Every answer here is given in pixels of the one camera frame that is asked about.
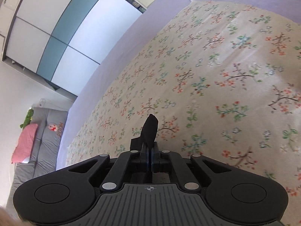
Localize pink striped pillow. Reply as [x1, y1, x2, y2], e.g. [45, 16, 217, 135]
[11, 124, 38, 164]

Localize green plush toy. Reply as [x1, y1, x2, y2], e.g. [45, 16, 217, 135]
[20, 108, 34, 129]

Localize floral bed mat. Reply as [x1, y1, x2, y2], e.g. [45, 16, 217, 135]
[66, 1, 300, 225]

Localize grey padded Pooh headboard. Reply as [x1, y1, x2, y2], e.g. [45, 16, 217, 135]
[6, 107, 68, 218]

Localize white and teal wardrobe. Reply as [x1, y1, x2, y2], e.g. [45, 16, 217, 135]
[1, 0, 153, 95]

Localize lavender bed sheet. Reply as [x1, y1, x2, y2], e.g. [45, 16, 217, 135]
[56, 0, 300, 169]

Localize black pants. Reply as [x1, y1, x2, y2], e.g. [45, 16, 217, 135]
[130, 114, 159, 150]

